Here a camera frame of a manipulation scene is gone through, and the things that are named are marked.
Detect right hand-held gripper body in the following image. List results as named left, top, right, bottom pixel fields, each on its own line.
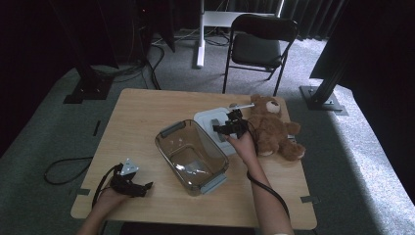
left=228, top=102, right=255, bottom=140

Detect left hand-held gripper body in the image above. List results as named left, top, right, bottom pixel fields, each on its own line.
left=109, top=158, right=140, bottom=197

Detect white box lid grey handle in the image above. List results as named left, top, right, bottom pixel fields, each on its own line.
left=193, top=107, right=243, bottom=157

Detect brown teddy bear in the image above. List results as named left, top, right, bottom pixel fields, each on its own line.
left=248, top=93, right=306, bottom=163

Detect clear plastic storage box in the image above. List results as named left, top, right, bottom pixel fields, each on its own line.
left=154, top=118, right=230, bottom=197

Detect person's right hand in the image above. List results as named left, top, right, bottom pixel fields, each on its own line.
left=224, top=133, right=258, bottom=167

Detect person's left hand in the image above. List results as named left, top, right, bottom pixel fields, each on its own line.
left=92, top=188, right=131, bottom=216

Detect person's dark clothing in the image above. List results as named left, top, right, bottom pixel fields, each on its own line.
left=118, top=221, right=257, bottom=235

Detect black folding chair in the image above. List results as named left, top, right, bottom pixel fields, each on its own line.
left=222, top=13, right=300, bottom=97

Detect black metal stand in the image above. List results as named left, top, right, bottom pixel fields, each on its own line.
left=299, top=58, right=349, bottom=117
left=48, top=0, right=115, bottom=105

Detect dark curtain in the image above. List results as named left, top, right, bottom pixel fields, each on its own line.
left=309, top=0, right=415, bottom=204

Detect left hand-held gripper cable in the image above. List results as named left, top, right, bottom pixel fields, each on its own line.
left=91, top=164, right=122, bottom=210

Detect hand-held gripper cable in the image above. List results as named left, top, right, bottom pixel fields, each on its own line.
left=91, top=164, right=122, bottom=210
left=244, top=120, right=292, bottom=219

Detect right hand-held gripper cable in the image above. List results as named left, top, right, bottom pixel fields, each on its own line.
left=244, top=120, right=292, bottom=219

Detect black cable on floor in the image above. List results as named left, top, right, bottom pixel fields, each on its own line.
left=43, top=157, right=94, bottom=186

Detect bundle of black cables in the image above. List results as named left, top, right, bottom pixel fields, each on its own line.
left=91, top=42, right=164, bottom=91

